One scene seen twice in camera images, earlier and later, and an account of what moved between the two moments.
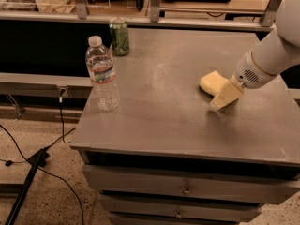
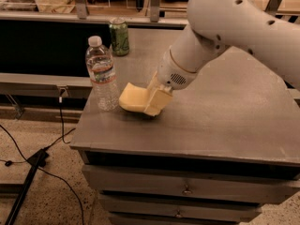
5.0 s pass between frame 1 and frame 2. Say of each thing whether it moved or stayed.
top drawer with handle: stayed
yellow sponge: moved
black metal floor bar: stayed
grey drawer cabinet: stayed
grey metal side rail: stayed
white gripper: moved
